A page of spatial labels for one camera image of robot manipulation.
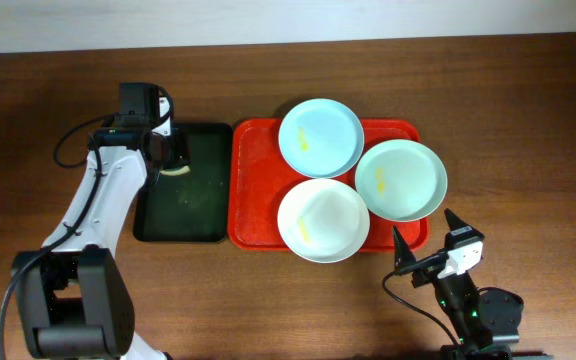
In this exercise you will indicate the white plate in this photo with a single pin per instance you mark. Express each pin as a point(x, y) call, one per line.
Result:
point(323, 221)

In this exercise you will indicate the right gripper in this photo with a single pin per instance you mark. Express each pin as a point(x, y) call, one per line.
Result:
point(401, 255)

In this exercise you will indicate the pale green plate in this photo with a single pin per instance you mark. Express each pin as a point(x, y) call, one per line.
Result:
point(401, 180)

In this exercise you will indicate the green and yellow sponge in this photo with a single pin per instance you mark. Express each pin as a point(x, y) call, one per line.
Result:
point(176, 171)

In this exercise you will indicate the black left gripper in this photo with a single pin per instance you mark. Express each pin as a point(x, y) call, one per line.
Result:
point(176, 151)

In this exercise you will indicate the black water tray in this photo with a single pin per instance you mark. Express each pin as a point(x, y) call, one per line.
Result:
point(192, 207)

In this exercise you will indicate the light blue plate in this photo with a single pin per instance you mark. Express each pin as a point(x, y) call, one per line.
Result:
point(321, 138)

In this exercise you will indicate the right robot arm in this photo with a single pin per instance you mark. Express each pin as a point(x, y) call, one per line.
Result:
point(484, 321)

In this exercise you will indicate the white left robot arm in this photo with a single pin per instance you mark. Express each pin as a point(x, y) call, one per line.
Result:
point(71, 297)

